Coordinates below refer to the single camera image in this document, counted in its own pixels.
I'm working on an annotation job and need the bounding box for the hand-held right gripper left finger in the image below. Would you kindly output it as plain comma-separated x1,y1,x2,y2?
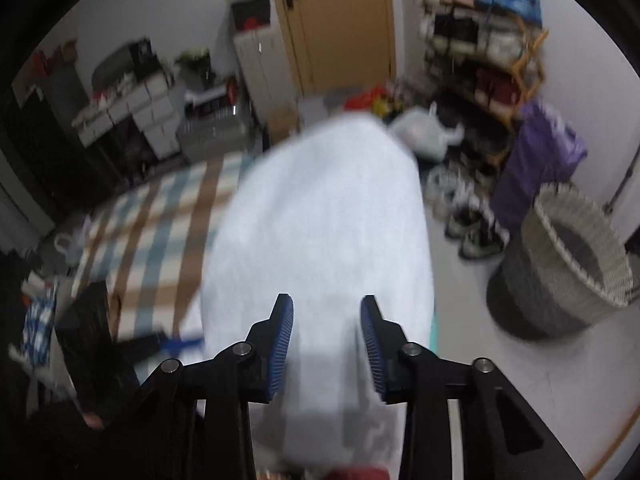
115,292,296,480

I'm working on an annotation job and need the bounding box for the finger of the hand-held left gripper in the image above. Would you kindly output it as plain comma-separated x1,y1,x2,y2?
120,331,205,358

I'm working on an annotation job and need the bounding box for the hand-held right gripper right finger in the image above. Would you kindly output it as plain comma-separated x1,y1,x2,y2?
360,295,586,480

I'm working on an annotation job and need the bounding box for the light grey hoodie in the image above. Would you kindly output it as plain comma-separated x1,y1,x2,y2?
182,112,436,476

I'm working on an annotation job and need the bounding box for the blue checked cloth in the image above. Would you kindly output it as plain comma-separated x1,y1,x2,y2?
20,285,58,361

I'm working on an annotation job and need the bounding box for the small white plastic bag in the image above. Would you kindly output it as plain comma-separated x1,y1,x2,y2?
52,232,86,268

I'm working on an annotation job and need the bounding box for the checked blanket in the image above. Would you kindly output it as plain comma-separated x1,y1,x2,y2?
70,152,261,346

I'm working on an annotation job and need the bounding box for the red object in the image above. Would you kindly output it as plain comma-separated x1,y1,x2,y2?
322,466,393,480

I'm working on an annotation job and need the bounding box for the grey sneaker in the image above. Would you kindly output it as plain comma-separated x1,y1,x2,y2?
445,207,493,238
460,227,511,260

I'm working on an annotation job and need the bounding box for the woven laundry basket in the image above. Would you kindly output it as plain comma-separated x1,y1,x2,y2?
486,182,633,341

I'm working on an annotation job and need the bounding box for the white sneaker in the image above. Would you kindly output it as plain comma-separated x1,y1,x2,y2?
452,180,488,211

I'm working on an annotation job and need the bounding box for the black cabinet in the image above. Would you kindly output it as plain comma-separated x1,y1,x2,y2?
0,50,131,211

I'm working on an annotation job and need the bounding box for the silver suitcase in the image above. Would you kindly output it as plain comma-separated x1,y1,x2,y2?
175,105,261,163

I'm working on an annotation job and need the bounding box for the large white plastic bag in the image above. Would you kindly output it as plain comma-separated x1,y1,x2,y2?
387,102,466,161

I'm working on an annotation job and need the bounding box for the cardboard box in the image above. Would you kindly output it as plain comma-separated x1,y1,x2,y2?
267,105,301,146

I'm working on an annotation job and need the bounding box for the white drawer cabinet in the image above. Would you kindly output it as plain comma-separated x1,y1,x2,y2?
72,72,188,161

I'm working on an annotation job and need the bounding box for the grey bin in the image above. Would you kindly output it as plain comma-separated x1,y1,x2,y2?
299,92,346,123

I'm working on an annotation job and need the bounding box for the red bag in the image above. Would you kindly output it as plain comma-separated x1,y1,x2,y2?
345,87,386,111

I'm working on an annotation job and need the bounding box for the purple bag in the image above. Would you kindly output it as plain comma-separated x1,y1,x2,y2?
490,100,588,233

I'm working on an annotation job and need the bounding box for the dark grey bag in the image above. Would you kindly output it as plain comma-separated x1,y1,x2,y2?
92,40,166,93

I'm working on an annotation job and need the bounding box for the tall white cabinet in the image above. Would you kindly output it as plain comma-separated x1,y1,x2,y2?
231,27,301,126

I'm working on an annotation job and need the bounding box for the green plant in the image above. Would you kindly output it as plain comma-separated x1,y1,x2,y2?
175,46,216,83

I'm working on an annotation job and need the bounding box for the thin black stand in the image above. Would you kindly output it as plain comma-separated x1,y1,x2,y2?
602,150,640,213

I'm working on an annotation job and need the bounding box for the wooden shoe rack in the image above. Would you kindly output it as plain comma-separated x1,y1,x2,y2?
417,0,548,171

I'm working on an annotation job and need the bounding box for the wooden door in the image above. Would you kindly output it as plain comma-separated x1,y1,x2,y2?
265,0,398,98

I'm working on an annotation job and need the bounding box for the black and red box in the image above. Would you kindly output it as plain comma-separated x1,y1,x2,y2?
231,0,273,36

